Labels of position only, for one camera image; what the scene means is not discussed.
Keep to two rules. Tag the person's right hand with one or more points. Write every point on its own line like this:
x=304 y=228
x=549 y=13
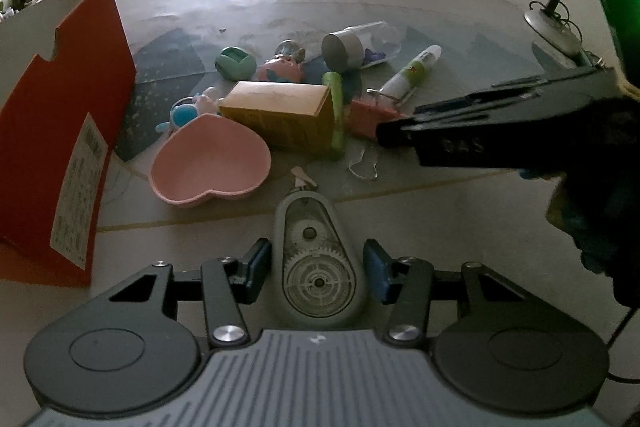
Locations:
x=605 y=167

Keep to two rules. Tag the pink binder clip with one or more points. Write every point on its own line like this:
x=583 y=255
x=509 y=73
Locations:
x=367 y=117

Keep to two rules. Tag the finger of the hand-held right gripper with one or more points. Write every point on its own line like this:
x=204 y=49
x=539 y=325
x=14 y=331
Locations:
x=540 y=94
x=450 y=142

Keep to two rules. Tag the clear bottle with grey cap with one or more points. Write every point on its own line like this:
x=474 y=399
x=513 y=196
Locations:
x=342 y=49

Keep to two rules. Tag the dark power adapter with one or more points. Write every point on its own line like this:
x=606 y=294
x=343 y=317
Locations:
x=595 y=59

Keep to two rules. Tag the printed table mat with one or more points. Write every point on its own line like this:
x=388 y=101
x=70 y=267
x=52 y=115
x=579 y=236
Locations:
x=450 y=197

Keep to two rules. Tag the white glue stick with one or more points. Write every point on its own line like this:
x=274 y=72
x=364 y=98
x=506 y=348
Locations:
x=407 y=77

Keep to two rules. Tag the red cardboard box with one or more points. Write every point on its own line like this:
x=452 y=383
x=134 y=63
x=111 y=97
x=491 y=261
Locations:
x=65 y=97

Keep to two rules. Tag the pink heart-shaped bowl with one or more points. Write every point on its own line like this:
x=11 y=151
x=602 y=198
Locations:
x=210 y=162

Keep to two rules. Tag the yellow carton box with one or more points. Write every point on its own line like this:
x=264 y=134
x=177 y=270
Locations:
x=280 y=117

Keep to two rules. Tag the clear rubber band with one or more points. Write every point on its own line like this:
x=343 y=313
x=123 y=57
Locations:
x=361 y=176

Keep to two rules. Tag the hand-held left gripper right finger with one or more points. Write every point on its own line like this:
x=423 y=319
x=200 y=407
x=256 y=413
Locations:
x=376 y=269

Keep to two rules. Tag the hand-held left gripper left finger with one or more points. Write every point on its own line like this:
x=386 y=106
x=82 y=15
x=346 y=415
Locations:
x=259 y=269

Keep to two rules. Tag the teal round pencil sharpener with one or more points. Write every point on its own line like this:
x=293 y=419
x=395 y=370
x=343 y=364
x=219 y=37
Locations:
x=235 y=64

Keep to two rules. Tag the grey correction tape dispenser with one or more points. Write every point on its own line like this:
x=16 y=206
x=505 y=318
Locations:
x=315 y=217

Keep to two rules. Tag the green marker pen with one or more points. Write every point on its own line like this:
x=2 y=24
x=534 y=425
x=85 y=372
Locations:
x=334 y=82

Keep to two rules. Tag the pink pig toy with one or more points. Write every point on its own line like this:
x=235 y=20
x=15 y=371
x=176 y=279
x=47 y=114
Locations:
x=282 y=69

